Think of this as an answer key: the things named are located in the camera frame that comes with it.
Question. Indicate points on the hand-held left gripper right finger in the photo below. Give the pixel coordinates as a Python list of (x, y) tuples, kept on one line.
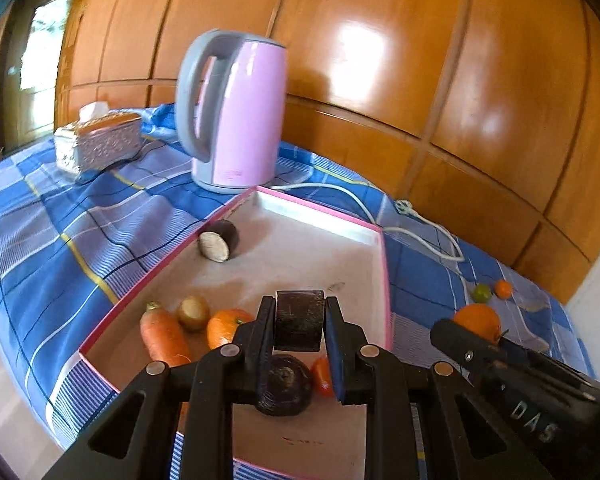
[(333, 350)]

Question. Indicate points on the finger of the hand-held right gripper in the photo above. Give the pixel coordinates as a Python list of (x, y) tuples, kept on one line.
[(457, 342), (545, 367)]

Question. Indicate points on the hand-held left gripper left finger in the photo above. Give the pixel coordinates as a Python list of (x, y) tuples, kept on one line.
[(266, 330)]

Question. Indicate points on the red tomato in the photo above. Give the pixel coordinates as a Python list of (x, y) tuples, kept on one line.
[(321, 375)]

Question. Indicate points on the medium orange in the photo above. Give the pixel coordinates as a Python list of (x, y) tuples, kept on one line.
[(480, 320)]

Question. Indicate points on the dark cylindrical vegetable chunk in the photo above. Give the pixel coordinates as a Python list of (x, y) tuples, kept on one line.
[(300, 320)]

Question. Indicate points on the large orange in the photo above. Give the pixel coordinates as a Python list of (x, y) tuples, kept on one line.
[(222, 331)]

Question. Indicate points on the dark round vegetable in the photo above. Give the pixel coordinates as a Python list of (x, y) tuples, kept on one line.
[(290, 385)]

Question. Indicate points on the small pale vegetable piece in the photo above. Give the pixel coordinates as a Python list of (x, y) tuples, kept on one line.
[(193, 313)]

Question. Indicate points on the pink-rimmed cardboard box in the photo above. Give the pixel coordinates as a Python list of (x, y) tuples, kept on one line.
[(300, 260)]

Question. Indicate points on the dark chunk with white face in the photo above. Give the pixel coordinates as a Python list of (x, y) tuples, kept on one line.
[(215, 247)]

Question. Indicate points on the orange carrot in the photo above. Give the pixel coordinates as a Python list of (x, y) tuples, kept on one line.
[(162, 335)]

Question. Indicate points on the green lime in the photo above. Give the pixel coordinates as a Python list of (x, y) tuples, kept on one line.
[(481, 292)]

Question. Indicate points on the small orange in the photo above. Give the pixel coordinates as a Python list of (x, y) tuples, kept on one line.
[(503, 289)]

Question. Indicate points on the blue checked tablecloth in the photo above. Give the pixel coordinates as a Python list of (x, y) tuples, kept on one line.
[(80, 220)]

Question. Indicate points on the pink electric kettle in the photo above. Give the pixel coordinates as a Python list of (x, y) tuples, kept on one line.
[(245, 110)]

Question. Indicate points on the silver patterned tissue box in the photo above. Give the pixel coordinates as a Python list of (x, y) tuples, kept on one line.
[(105, 140)]

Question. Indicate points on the wooden wardrobe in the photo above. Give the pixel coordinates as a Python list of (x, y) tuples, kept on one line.
[(380, 60)]

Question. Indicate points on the wooden framed window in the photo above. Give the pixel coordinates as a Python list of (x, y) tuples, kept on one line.
[(40, 35)]

